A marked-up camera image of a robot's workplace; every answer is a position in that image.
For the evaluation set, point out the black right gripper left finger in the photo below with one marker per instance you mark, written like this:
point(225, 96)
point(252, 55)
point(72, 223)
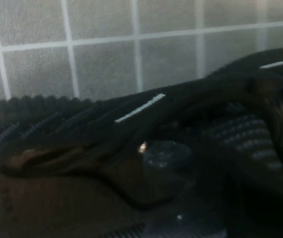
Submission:
point(166, 168)

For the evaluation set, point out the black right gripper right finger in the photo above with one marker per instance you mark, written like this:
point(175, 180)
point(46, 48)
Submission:
point(250, 158)

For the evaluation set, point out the black knit sneaker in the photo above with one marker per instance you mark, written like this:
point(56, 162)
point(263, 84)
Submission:
point(81, 116)

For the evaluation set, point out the grey white grid tablecloth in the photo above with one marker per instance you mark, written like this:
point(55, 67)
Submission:
point(106, 62)

